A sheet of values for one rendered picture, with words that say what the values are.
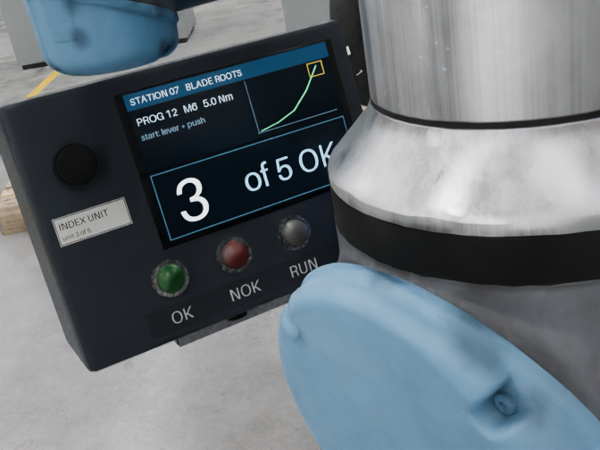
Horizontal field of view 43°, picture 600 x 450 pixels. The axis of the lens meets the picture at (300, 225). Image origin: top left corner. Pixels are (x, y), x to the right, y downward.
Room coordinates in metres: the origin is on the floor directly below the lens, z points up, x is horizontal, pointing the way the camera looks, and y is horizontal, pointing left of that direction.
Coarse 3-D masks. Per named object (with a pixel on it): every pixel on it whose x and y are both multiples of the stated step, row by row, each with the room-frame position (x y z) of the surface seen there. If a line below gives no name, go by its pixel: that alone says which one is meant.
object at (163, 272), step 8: (160, 264) 0.49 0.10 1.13; (168, 264) 0.49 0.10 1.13; (176, 264) 0.49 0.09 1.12; (152, 272) 0.48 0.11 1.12; (160, 272) 0.48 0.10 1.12; (168, 272) 0.48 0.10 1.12; (176, 272) 0.48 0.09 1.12; (184, 272) 0.49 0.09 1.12; (152, 280) 0.48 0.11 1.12; (160, 280) 0.48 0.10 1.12; (168, 280) 0.48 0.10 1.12; (176, 280) 0.48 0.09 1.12; (184, 280) 0.48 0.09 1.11; (160, 288) 0.48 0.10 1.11; (168, 288) 0.48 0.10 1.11; (176, 288) 0.48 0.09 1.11; (184, 288) 0.49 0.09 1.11; (168, 296) 0.48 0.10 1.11
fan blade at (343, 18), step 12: (336, 0) 1.51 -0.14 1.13; (348, 0) 1.48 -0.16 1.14; (336, 12) 1.50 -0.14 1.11; (348, 12) 1.47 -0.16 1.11; (348, 24) 1.47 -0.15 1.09; (360, 24) 1.45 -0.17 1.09; (348, 36) 1.47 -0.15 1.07; (360, 36) 1.44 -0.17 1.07; (360, 48) 1.44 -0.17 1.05; (360, 60) 1.44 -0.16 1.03; (360, 84) 1.44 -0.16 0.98; (360, 96) 1.43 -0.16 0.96
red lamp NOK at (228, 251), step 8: (224, 240) 0.51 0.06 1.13; (232, 240) 0.51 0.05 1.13; (240, 240) 0.51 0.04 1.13; (224, 248) 0.50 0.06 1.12; (232, 248) 0.50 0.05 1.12; (240, 248) 0.50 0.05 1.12; (248, 248) 0.51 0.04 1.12; (216, 256) 0.50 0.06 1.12; (224, 256) 0.50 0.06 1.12; (232, 256) 0.50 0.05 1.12; (240, 256) 0.50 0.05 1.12; (248, 256) 0.51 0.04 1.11; (224, 264) 0.50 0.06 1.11; (232, 264) 0.50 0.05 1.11; (240, 264) 0.50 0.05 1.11; (248, 264) 0.51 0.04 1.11; (232, 272) 0.50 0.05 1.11
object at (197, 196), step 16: (208, 160) 0.52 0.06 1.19; (160, 176) 0.51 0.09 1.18; (176, 176) 0.51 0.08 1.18; (192, 176) 0.52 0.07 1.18; (208, 176) 0.52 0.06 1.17; (160, 192) 0.51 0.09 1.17; (176, 192) 0.51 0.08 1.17; (192, 192) 0.51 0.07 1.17; (208, 192) 0.52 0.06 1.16; (224, 192) 0.52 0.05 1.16; (160, 208) 0.50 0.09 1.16; (176, 208) 0.51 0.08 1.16; (192, 208) 0.51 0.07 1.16; (208, 208) 0.51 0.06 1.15; (224, 208) 0.52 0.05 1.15; (176, 224) 0.50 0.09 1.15; (192, 224) 0.50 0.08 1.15; (208, 224) 0.51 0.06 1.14; (176, 240) 0.50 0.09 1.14
